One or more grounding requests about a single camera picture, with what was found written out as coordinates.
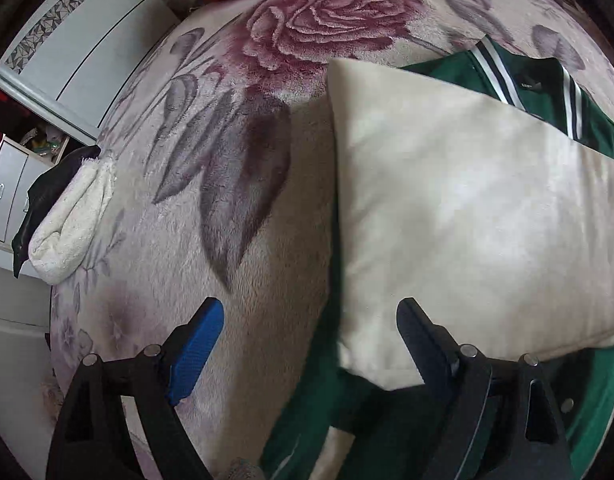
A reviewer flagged green and cream varsity jacket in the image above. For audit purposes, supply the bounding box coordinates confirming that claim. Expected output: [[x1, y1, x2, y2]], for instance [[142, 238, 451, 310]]
[[260, 38, 614, 479]]

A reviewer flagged black garment on bed edge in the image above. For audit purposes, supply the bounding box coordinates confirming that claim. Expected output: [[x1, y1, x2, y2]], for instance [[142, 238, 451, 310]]
[[11, 145, 101, 278]]

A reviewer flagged floral plush bed blanket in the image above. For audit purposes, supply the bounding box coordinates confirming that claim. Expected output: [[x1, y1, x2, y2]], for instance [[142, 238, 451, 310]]
[[50, 0, 614, 479]]

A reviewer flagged cream fleece folded garment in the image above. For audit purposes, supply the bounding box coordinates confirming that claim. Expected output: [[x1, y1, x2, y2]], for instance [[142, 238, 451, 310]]
[[28, 155, 116, 285]]

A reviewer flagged white drawer unit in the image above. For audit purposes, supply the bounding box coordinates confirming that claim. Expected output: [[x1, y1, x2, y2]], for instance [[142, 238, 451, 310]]
[[0, 136, 78, 252]]

